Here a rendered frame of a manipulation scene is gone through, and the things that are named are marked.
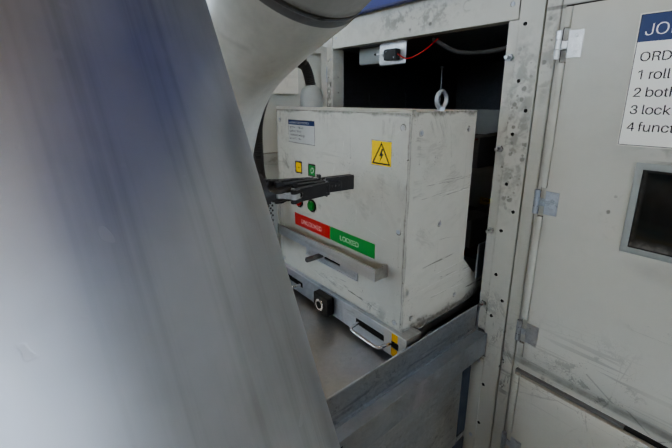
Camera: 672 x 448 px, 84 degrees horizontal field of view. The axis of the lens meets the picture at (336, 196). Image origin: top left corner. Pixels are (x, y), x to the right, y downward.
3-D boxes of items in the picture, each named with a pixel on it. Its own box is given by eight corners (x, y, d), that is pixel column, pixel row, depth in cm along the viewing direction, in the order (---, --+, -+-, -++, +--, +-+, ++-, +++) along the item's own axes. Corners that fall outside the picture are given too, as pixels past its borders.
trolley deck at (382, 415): (232, 556, 52) (229, 524, 51) (131, 342, 99) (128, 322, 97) (484, 354, 94) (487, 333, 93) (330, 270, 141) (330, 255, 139)
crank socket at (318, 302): (325, 318, 95) (325, 300, 94) (311, 308, 100) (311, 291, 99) (333, 314, 97) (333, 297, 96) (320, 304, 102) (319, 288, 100)
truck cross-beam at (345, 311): (405, 365, 79) (406, 340, 78) (274, 275, 120) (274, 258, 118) (420, 355, 82) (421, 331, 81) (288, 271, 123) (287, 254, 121)
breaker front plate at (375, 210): (396, 340, 80) (407, 113, 69) (279, 265, 117) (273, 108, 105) (400, 337, 81) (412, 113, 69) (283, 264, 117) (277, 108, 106)
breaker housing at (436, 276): (402, 339, 81) (413, 109, 69) (281, 264, 118) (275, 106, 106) (514, 272, 112) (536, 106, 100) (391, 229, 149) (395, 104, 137)
